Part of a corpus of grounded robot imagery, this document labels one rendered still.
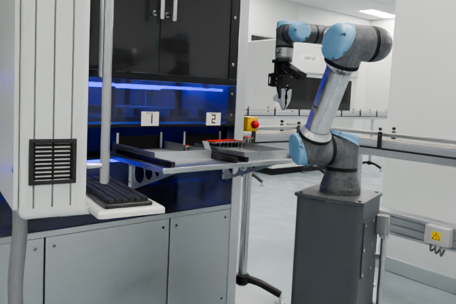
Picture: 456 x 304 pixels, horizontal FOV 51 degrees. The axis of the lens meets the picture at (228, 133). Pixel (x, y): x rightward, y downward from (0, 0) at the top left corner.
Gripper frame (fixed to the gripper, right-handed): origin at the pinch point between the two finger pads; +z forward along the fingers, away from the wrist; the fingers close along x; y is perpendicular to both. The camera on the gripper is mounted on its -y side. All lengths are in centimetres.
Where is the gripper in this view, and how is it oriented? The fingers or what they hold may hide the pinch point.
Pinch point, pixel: (284, 107)
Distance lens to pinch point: 198.4
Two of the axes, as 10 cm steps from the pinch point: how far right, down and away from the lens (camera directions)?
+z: -0.5, 10.0, 0.8
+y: -6.2, -0.9, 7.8
